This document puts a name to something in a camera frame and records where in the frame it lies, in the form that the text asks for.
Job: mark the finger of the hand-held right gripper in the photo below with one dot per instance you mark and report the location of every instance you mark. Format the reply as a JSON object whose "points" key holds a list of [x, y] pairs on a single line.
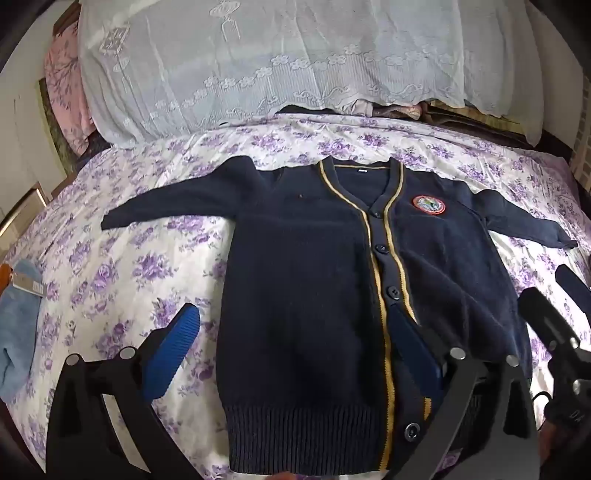
{"points": [[572, 282], [545, 316]]}

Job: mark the pink floral cloth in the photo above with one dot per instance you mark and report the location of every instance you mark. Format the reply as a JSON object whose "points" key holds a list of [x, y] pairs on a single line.
{"points": [[67, 92]]}

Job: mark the navy knit cardigan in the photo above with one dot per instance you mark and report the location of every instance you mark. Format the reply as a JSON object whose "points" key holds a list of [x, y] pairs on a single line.
{"points": [[314, 286]]}

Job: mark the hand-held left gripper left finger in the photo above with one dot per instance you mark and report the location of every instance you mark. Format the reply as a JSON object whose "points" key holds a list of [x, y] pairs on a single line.
{"points": [[173, 350]]}

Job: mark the white lace cover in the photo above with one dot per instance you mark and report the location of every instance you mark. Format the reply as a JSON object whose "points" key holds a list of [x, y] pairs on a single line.
{"points": [[258, 60]]}

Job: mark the light blue towel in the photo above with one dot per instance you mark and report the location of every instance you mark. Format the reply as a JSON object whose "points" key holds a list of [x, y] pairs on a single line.
{"points": [[16, 332]]}

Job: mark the white tag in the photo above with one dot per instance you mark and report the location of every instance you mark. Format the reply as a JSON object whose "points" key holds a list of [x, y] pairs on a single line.
{"points": [[28, 282]]}

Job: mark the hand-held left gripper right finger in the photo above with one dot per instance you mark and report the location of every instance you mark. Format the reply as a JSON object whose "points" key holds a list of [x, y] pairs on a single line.
{"points": [[418, 353]]}

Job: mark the purple floral bed sheet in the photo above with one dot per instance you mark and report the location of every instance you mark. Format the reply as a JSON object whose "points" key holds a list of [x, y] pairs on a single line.
{"points": [[138, 277]]}

